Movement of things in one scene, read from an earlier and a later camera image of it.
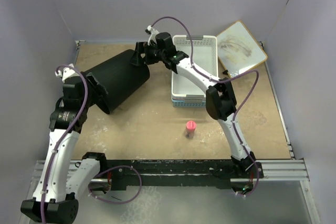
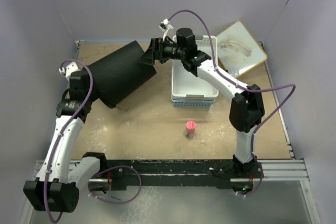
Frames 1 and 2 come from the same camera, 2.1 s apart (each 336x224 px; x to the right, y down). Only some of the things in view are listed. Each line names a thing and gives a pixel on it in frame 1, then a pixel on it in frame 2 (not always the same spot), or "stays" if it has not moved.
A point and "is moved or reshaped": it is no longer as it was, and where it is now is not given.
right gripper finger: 139,57 to 153,53
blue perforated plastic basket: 181,103 stays
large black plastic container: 120,77 is moved or reshaped
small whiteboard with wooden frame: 238,51 stays
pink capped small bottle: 190,127 stays
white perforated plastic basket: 203,51 stays
